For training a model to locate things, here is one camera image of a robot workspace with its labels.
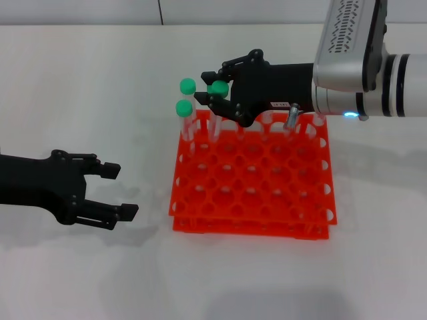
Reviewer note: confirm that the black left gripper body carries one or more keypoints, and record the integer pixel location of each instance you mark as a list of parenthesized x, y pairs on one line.
[(33, 180)]

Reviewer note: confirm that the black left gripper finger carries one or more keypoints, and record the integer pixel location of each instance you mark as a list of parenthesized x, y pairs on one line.
[(128, 212), (111, 170)]

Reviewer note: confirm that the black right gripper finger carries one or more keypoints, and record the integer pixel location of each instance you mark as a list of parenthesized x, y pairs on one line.
[(201, 97), (208, 77)]

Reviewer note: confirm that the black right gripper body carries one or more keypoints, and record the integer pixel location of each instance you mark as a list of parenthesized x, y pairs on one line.
[(277, 85)]

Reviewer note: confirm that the orange test tube rack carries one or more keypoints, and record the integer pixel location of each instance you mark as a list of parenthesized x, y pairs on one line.
[(253, 233)]

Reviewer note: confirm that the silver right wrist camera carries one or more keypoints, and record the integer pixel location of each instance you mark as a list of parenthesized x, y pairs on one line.
[(350, 43)]

